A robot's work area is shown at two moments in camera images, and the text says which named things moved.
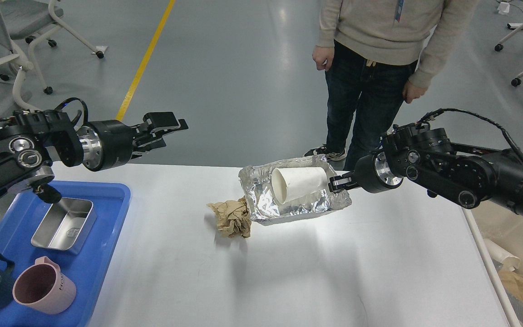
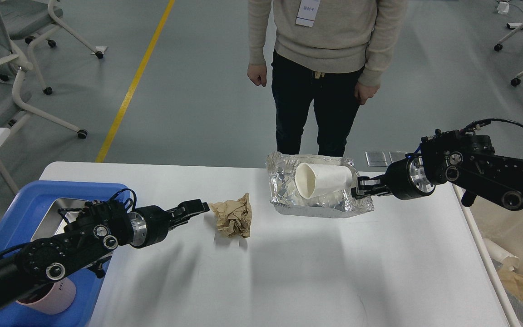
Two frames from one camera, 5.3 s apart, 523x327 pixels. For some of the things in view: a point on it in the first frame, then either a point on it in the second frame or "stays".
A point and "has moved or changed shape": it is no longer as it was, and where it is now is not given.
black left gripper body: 106,144 to 151,226
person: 372,52 to 326,54
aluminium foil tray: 265,207 to 282,168
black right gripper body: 372,173 to 408,179
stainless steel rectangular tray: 66,225 stays
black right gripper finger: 339,183 to 377,186
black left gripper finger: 164,123 to 185,210
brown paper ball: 234,217 stays
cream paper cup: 288,184 has moved or changed shape
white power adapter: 504,8 stays
